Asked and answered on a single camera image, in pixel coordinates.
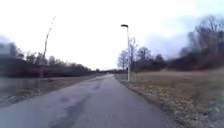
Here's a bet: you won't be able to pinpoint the pale street lamp pole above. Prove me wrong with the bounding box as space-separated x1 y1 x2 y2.
120 23 132 83

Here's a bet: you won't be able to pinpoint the grey asphalt path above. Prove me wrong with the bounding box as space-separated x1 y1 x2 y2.
0 73 181 128

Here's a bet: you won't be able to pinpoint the dark row of trees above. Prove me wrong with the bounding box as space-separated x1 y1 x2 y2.
0 41 108 80

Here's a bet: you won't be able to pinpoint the thin bare leaning tree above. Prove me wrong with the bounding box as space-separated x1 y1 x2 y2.
39 15 57 78

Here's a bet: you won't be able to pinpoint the dry grass field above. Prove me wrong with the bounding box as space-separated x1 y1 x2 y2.
114 68 224 128

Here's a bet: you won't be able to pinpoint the dry grass verge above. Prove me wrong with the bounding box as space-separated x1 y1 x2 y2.
0 73 107 108

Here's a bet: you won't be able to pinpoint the bare trees and bushes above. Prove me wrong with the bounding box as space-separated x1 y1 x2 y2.
116 14 224 73

